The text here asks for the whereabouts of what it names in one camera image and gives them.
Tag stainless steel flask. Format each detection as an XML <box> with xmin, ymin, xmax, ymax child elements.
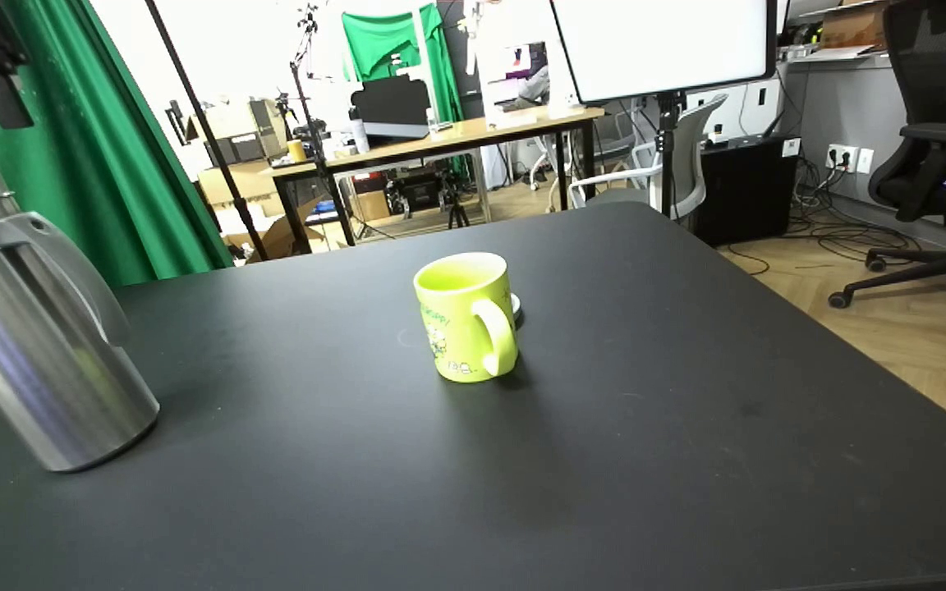
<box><xmin>0</xmin><ymin>191</ymin><xmax>164</xmax><ymax>476</ymax></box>

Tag green curtain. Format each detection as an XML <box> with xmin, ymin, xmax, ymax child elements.
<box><xmin>0</xmin><ymin>0</ymin><xmax>236</xmax><ymax>365</ymax></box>

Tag black light stand pole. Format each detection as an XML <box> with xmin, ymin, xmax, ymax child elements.
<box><xmin>140</xmin><ymin>0</ymin><xmax>273</xmax><ymax>263</ymax></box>

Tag green cloth hanging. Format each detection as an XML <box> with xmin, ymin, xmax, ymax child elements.
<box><xmin>340</xmin><ymin>0</ymin><xmax>466</xmax><ymax>124</ymax></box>

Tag black case on desk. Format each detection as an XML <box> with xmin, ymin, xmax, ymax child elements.
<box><xmin>347</xmin><ymin>75</ymin><xmax>433</xmax><ymax>142</ymax></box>

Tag wooden desk with black legs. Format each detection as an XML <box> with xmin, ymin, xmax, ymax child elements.
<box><xmin>271</xmin><ymin>103</ymin><xmax>608</xmax><ymax>257</ymax></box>

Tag small black tripod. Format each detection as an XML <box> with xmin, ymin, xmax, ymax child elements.
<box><xmin>437</xmin><ymin>179</ymin><xmax>472</xmax><ymax>231</ymax></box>

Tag yellow-green mug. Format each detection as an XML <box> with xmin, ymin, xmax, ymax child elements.
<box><xmin>411</xmin><ymin>250</ymin><xmax>523</xmax><ymax>388</ymax></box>

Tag white display screen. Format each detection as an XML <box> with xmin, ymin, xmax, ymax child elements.
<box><xmin>546</xmin><ymin>0</ymin><xmax>780</xmax><ymax>107</ymax></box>

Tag black screen stand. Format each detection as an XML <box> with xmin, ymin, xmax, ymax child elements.
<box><xmin>648</xmin><ymin>91</ymin><xmax>689</xmax><ymax>222</ymax></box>

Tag grey office chair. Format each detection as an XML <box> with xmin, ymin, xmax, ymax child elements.
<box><xmin>569</xmin><ymin>95</ymin><xmax>731</xmax><ymax>222</ymax></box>

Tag black office chair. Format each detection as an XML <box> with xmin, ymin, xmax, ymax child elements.
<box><xmin>828</xmin><ymin>0</ymin><xmax>946</xmax><ymax>362</ymax></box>

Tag black camera stand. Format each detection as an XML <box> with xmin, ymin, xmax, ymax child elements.
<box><xmin>285</xmin><ymin>3</ymin><xmax>358</xmax><ymax>250</ymax></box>

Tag white wall outlet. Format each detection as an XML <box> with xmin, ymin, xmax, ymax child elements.
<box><xmin>824</xmin><ymin>142</ymin><xmax>878</xmax><ymax>179</ymax></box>

